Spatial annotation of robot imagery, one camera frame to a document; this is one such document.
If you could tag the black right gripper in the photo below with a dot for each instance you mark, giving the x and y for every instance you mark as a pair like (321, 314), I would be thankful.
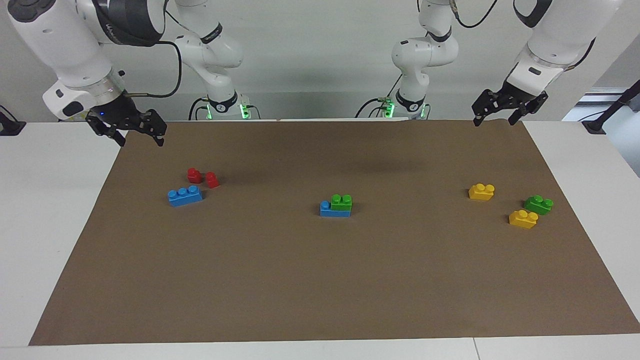
(125, 116)

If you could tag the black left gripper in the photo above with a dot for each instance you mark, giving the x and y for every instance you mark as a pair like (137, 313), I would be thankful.
(505, 97)

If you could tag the green two-stud toy block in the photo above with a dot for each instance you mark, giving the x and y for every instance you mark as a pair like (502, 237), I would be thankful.
(538, 205)
(342, 202)

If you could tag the blue three-stud toy block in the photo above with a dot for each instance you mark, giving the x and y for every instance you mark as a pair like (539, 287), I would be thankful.
(185, 196)
(334, 213)

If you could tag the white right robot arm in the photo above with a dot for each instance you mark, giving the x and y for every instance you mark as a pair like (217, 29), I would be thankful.
(50, 40)

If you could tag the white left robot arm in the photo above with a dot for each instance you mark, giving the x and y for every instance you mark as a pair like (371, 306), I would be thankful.
(560, 30)

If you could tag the yellow two-stud toy block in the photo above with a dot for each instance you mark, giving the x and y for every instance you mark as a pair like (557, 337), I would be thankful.
(481, 192)
(522, 220)

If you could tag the black stand with clamp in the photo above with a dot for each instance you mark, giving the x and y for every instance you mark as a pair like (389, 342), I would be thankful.
(612, 105)

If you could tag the black table clamp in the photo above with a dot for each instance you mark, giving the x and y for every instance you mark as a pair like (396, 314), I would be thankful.
(9, 126)

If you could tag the brown table mat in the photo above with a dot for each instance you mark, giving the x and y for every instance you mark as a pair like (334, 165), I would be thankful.
(320, 280)

